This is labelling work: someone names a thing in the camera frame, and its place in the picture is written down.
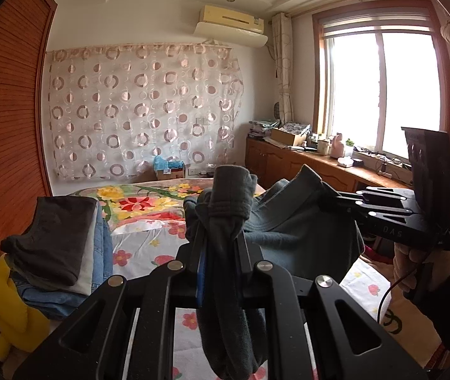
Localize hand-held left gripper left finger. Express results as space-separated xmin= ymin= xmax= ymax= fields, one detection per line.
xmin=11 ymin=225 xmax=210 ymax=380

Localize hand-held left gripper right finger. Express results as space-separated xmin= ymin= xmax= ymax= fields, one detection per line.
xmin=231 ymin=235 xmax=429 ymax=380

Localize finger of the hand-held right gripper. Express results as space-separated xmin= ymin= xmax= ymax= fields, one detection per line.
xmin=336 ymin=187 xmax=410 ymax=203
xmin=346 ymin=203 xmax=414 ymax=221

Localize grey-green pants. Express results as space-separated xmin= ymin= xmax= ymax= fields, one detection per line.
xmin=183 ymin=164 xmax=364 ymax=378

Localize person's right hand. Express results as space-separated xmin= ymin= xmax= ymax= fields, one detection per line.
xmin=393 ymin=242 xmax=435 ymax=298

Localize white power strip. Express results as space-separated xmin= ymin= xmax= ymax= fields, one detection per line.
xmin=362 ymin=149 xmax=393 ymax=164

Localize pink figurine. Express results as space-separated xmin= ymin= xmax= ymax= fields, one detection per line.
xmin=329 ymin=132 xmax=347 ymax=158

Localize floral printed bed sheet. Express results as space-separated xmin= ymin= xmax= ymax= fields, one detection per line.
xmin=51 ymin=178 xmax=402 ymax=380

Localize wooden framed window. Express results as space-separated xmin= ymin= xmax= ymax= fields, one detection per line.
xmin=312 ymin=6 xmax=450 ymax=163

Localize wooden cabinet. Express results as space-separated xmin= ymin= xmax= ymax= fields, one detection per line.
xmin=246 ymin=136 xmax=450 ymax=254

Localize stack of folded clothes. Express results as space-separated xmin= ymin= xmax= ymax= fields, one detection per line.
xmin=19 ymin=202 xmax=114 ymax=320

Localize open cardboard box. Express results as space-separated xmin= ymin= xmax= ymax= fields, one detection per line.
xmin=270 ymin=127 xmax=307 ymax=146

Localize folded white garment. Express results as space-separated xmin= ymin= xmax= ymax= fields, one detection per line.
xmin=72 ymin=206 xmax=104 ymax=295

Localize small cardboard box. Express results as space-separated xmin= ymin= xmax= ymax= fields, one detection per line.
xmin=157 ymin=166 xmax=186 ymax=180

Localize blue plastic bag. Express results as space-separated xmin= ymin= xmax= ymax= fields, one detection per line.
xmin=153 ymin=156 xmax=186 ymax=172

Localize stack of papers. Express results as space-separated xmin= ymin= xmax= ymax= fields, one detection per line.
xmin=249 ymin=120 xmax=282 ymax=140

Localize folded dark brown garment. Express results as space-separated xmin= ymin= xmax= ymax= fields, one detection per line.
xmin=0 ymin=197 xmax=98 ymax=286

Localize circle patterned sheer curtain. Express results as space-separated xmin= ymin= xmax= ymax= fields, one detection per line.
xmin=47 ymin=43 xmax=246 ymax=181

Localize yellow plush toy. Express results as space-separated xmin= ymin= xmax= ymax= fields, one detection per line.
xmin=0 ymin=263 xmax=51 ymax=362

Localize curtain rod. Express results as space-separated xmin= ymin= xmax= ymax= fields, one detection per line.
xmin=288 ymin=0 xmax=432 ymax=19

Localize beige air conditioner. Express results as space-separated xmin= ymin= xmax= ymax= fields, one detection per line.
xmin=198 ymin=5 xmax=265 ymax=35

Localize wooden slatted wardrobe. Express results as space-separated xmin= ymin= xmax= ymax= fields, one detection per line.
xmin=0 ymin=0 xmax=58 ymax=365

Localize black cable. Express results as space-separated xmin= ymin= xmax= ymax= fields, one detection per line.
xmin=377 ymin=263 xmax=421 ymax=322

